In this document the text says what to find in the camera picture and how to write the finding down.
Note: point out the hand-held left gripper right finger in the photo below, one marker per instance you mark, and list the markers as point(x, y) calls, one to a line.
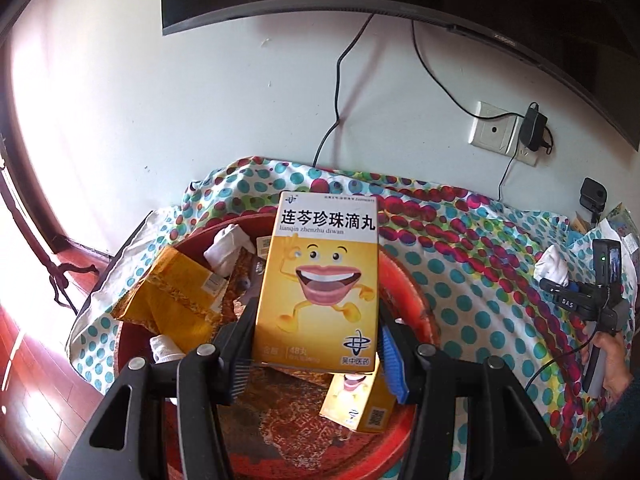
point(395, 365)

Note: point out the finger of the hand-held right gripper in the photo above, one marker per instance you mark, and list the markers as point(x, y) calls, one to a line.
point(555, 286)

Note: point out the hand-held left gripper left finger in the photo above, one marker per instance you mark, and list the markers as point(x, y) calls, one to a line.
point(237, 355)

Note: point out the white sock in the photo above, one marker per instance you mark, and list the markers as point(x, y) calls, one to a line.
point(552, 265)
point(165, 347)
point(225, 247)

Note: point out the yellow cartoon medicine box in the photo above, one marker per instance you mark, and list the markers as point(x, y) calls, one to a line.
point(315, 270)
point(360, 405)

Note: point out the large yellow foil bag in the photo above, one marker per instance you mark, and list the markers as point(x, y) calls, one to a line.
point(175, 295)

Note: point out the round red tray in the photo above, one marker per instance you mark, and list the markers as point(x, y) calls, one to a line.
point(300, 430)

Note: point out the copper foil packet white label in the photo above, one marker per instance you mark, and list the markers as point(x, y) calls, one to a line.
point(263, 249)

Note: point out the person's right forearm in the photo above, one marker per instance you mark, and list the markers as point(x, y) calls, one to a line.
point(627, 415)

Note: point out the person's right hand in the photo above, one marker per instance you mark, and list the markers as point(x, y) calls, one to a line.
point(616, 365)

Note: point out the small brown cardboard box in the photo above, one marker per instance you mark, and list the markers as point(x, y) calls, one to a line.
point(581, 224)

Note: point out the polka dot cloth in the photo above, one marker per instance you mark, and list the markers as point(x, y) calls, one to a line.
point(475, 285)

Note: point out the clear plastic bag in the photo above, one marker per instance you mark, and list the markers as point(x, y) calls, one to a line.
point(627, 225)

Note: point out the black webcam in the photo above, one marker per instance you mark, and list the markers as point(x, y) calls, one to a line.
point(595, 195)

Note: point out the black power adapter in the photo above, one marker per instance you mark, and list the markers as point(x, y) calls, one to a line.
point(532, 127)

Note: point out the white wall power socket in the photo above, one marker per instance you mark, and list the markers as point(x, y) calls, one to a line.
point(527, 157)

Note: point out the white wall plate round hole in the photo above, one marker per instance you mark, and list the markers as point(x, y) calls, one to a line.
point(492, 127)

